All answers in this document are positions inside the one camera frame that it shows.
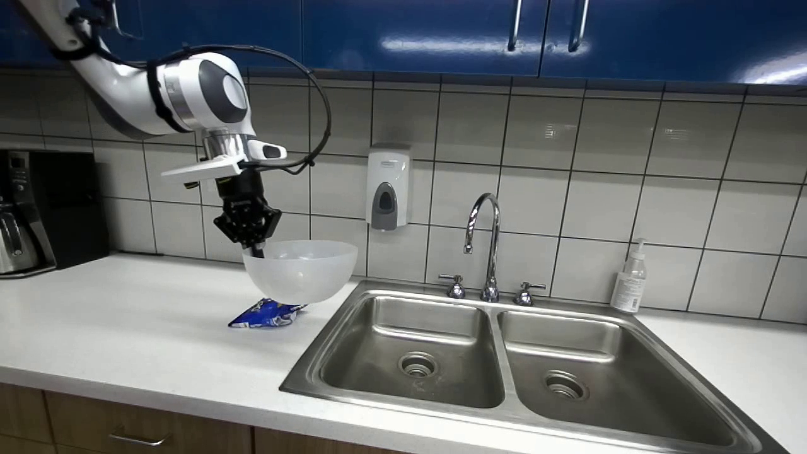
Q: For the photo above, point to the glass coffee carafe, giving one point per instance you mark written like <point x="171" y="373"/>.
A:
<point x="17" y="242"/>

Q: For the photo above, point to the blue wall cabinet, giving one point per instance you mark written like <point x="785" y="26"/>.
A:
<point x="379" y="34"/>

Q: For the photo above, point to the stainless steel double sink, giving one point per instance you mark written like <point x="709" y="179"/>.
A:
<point x="361" y="362"/>

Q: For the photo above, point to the clear soap pump bottle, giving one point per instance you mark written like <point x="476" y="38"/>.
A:
<point x="629" y="286"/>

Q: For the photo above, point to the chrome gooseneck faucet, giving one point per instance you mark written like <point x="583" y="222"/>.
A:
<point x="494" y="267"/>

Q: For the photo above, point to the white wall soap dispenser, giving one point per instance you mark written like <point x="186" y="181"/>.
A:
<point x="390" y="179"/>

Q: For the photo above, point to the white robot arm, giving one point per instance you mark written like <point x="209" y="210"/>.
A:
<point x="127" y="92"/>

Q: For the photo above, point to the steel sink drain strainer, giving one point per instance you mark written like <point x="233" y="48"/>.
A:
<point x="417" y="364"/>
<point x="567" y="387"/>

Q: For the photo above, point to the black coffee maker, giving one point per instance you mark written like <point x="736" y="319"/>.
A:
<point x="71" y="203"/>

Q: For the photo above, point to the blue snack packet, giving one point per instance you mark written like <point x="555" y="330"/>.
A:
<point x="267" y="314"/>

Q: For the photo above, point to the clear frosted plastic bowl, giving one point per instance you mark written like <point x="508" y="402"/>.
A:
<point x="299" y="272"/>

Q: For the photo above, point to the grey camera mount plate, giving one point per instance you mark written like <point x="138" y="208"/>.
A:
<point x="204" y="170"/>

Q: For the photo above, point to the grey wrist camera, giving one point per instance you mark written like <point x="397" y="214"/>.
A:
<point x="269" y="151"/>

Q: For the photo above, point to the wooden base cabinet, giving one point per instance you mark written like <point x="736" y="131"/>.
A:
<point x="66" y="418"/>

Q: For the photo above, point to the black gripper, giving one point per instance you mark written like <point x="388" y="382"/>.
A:
<point x="244" y="195"/>

